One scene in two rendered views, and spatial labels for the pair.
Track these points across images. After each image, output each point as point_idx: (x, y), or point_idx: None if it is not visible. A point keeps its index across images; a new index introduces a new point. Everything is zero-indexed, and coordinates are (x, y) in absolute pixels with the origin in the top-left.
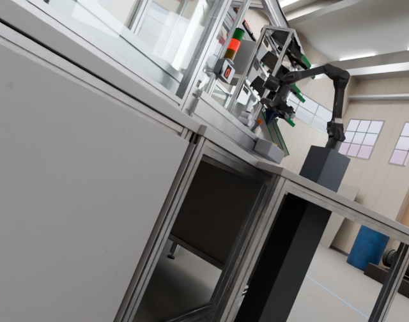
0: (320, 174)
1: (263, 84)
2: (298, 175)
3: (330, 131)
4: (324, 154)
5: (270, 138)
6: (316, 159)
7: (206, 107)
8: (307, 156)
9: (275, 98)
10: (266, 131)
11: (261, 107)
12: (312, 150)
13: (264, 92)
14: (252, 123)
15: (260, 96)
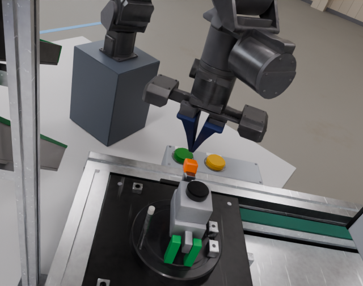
0: (149, 106)
1: (268, 89)
2: (273, 154)
3: (138, 24)
4: (150, 76)
5: (58, 149)
6: (138, 91)
7: None
8: (118, 97)
9: (233, 87)
10: (44, 151)
11: (38, 116)
12: (126, 82)
13: (32, 37)
14: (36, 195)
15: None
